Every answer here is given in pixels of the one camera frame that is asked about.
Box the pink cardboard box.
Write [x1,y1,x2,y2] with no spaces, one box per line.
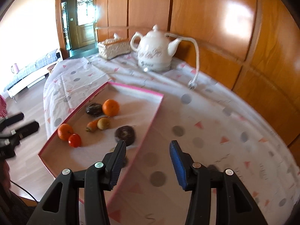
[38,82,164,212]

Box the white ceramic electric kettle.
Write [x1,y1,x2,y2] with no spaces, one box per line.
[130,25,183,73]

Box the blue checkered sofa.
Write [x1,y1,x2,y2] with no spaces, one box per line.
[3,49,62,99]

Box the wooden wardrobe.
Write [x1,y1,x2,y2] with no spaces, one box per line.
[94,0,300,146]

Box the white patterned tablecloth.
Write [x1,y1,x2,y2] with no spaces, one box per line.
[42,52,298,225]

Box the wooden door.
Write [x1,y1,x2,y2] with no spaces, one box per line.
[56,0,98,57]

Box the orange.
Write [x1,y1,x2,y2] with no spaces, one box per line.
[57,123,74,141]
[102,99,120,117]

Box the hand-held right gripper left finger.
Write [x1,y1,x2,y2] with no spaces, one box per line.
[27,141,127,225]

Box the dark purple fruit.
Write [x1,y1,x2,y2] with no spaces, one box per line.
[85,103,103,117]

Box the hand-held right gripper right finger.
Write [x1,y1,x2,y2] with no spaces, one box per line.
[169,140,269,225]

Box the red tomato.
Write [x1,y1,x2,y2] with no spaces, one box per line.
[68,133,82,148]

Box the carrot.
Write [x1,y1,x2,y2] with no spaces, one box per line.
[85,118,104,133]

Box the white woven tissue box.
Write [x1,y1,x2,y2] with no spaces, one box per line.
[97,33,132,59]

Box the small yellow potato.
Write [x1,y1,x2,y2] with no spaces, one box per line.
[97,118,110,130]

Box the white power cord with plug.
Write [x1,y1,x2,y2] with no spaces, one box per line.
[165,33,201,90]

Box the round black radish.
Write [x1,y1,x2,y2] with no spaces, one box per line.
[115,126,137,146]

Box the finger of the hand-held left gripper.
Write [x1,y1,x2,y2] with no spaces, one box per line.
[0,112,24,132]
[10,121,39,138]

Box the black cable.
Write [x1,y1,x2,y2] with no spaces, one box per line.
[9,180,39,202]

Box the red cloth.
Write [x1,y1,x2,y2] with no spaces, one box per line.
[0,95,7,118]

